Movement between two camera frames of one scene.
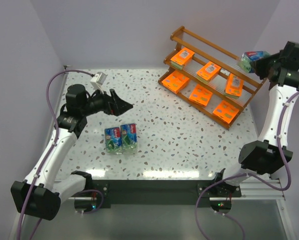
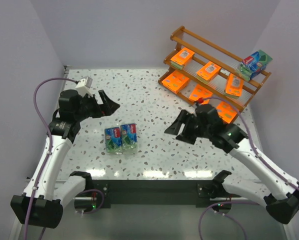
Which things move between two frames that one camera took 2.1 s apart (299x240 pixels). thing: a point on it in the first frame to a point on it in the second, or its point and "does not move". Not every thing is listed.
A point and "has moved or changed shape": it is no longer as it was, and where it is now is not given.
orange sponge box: [234, 84] does not move
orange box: [200, 95] does not move
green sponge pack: [247, 57] has moved or changed shape
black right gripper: [260, 68] to [187, 127]
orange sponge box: [181, 58] does not move
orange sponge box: [208, 72] does not move
